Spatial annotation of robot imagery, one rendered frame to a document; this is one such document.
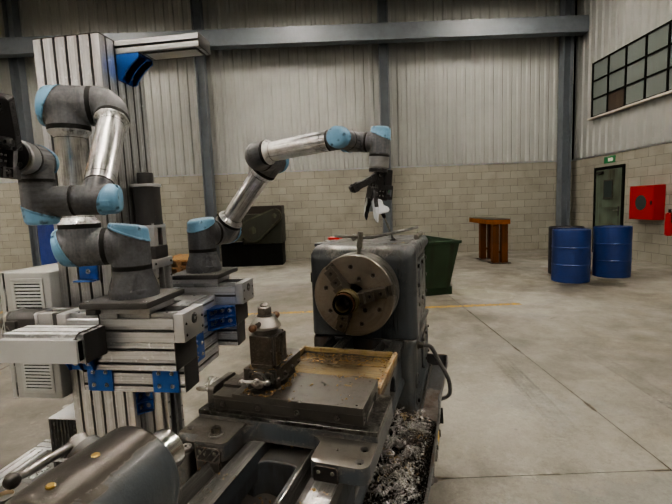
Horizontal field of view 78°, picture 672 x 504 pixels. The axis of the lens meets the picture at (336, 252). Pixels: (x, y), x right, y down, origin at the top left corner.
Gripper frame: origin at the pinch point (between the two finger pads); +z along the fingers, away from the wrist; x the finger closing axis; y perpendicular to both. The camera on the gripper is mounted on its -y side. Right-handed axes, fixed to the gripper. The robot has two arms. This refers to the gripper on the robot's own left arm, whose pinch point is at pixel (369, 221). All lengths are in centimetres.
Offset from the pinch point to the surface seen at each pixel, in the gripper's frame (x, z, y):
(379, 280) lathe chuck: -8.7, 21.1, 2.7
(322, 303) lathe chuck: 2.0, 32.8, -16.4
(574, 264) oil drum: 424, 84, 479
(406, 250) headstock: 2.9, 11.2, 17.0
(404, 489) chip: -47, 77, 2
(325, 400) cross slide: -63, 38, -27
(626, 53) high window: 671, -351, 763
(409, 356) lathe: -1, 54, 20
